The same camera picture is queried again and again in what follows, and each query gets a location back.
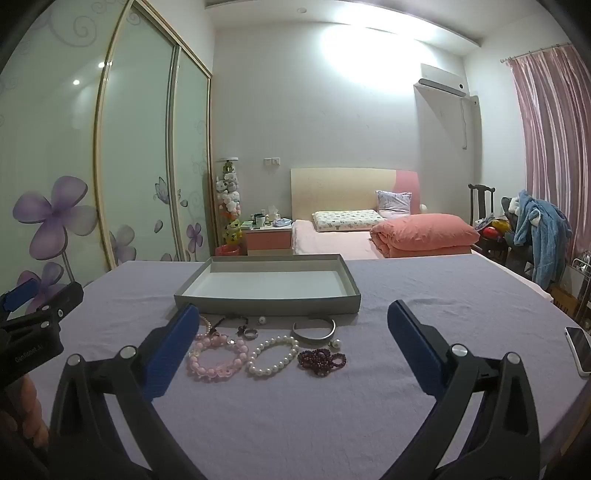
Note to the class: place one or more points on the beige and pink headboard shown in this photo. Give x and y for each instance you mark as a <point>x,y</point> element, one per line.
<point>341,189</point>

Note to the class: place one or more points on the pearl earring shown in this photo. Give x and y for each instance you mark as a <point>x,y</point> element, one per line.
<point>335,344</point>

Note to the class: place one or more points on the colourful toys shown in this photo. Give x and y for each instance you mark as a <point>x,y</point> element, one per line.
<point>494,228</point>

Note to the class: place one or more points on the folded pink quilt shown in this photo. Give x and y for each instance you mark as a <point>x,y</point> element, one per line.
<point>425,233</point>

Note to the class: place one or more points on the bed with pink sheet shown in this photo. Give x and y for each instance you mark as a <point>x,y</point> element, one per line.
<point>332,240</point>

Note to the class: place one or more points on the white printed pillow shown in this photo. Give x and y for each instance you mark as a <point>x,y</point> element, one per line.
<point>344,220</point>

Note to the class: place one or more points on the person's left hand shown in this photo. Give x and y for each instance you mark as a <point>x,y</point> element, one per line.
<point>31,408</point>

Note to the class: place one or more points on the pink and beige nightstand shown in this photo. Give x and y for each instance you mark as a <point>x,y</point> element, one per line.
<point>268,240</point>

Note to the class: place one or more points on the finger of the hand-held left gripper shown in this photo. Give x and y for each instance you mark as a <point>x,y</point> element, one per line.
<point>62,299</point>
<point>21,291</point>

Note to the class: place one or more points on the grey cardboard tray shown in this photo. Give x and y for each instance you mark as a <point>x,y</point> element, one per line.
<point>268,281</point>

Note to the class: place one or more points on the tissue box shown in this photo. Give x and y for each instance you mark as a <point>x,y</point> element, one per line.
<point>273,215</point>

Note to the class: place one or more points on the white pipe cover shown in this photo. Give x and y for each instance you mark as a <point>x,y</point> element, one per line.
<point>471,120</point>

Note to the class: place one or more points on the blue fleece robe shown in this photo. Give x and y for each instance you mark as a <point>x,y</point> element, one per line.
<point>542,240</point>

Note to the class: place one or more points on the curtain rod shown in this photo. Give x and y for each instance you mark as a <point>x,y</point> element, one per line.
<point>531,53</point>

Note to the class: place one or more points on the blue cloth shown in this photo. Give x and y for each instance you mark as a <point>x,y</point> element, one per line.
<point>281,223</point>

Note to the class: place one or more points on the white mug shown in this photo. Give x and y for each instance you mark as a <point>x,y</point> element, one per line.
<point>260,222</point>

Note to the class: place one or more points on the plush toy tower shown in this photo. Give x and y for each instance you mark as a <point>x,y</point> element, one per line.
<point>229,198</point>

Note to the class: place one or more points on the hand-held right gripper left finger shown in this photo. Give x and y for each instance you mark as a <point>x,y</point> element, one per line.
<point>171,353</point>

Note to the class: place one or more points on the white metal rack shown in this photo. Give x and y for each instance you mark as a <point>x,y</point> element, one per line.
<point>582,281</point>

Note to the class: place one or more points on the red waste bin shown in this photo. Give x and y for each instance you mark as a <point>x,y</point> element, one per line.
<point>227,250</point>

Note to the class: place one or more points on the purple floral pillow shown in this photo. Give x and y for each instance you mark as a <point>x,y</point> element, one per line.
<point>393,203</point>

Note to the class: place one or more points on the white smartphone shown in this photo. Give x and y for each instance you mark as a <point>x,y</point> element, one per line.
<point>581,348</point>

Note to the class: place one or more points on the pink curtain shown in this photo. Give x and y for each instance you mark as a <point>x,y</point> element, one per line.
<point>554,138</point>

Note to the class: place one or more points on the silver bangle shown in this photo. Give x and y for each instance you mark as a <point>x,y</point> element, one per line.
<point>314,339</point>

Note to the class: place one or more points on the dark wooden chair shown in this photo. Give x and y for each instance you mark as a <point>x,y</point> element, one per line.
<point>480,198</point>

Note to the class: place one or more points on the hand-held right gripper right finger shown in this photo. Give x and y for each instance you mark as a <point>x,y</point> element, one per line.
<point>414,353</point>

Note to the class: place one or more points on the flower print sliding wardrobe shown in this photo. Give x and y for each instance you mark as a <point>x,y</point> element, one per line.
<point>69,138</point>

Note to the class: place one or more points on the white air conditioner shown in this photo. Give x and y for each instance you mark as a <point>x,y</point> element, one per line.
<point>441,78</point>

